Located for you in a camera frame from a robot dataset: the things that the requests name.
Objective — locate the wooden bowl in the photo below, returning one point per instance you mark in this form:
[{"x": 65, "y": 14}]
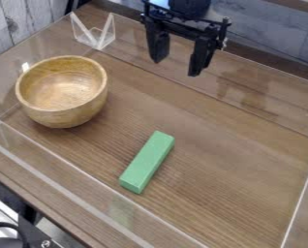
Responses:
[{"x": 63, "y": 91}]

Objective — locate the clear acrylic corner bracket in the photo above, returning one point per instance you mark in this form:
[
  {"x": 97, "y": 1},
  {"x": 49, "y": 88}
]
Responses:
[{"x": 95, "y": 37}]

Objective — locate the green rectangular block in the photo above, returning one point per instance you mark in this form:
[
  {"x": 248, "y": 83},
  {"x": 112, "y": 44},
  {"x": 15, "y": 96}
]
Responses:
[{"x": 140, "y": 170}]

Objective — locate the clear acrylic enclosure wall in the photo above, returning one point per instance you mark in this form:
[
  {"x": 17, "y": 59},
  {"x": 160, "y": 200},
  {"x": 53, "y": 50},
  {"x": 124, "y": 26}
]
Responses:
[{"x": 80, "y": 203}]

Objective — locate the black metal table bracket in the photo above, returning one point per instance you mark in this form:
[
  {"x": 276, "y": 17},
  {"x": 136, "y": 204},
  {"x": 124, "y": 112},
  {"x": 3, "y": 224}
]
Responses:
[{"x": 36, "y": 238}]

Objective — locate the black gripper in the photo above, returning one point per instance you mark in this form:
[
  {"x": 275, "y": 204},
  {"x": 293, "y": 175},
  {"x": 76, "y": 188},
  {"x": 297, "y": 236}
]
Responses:
[{"x": 185, "y": 17}]

